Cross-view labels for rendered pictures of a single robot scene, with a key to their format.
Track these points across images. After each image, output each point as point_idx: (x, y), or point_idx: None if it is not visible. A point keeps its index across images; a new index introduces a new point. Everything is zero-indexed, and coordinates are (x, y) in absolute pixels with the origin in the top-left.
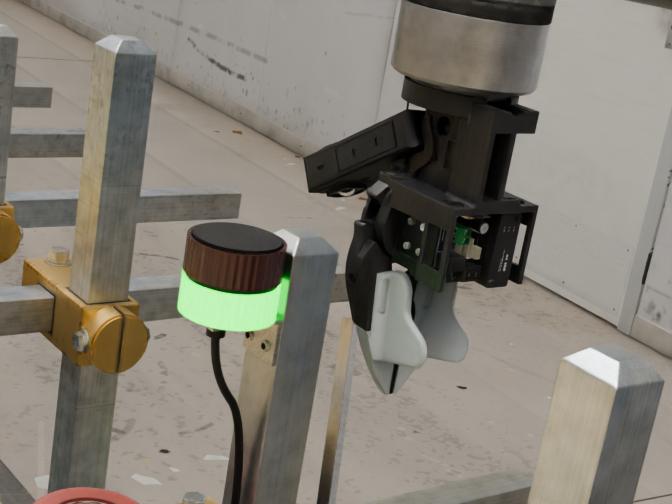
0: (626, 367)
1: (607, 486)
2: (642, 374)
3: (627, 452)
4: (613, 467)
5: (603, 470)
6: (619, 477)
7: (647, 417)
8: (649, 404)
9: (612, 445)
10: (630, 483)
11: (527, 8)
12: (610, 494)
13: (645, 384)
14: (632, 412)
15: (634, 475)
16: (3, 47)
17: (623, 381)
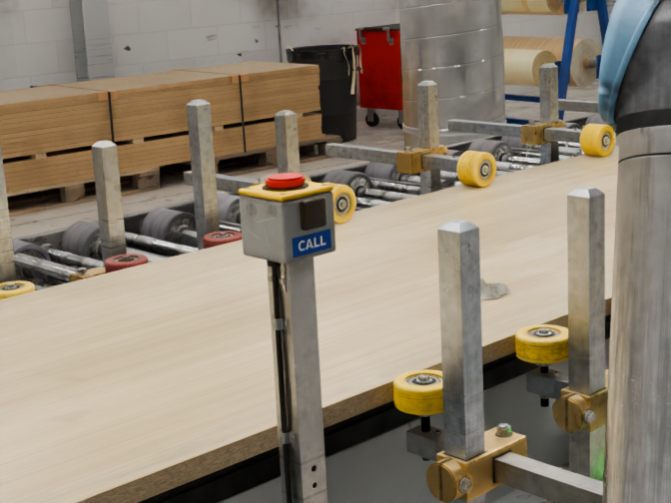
0: (577, 190)
1: (574, 235)
2: (581, 194)
3: (579, 223)
4: (574, 227)
5: (570, 227)
6: (578, 233)
7: (584, 211)
8: (583, 206)
9: (571, 218)
10: (584, 237)
11: None
12: (576, 239)
13: (579, 197)
14: (576, 207)
15: (585, 235)
16: None
17: (571, 194)
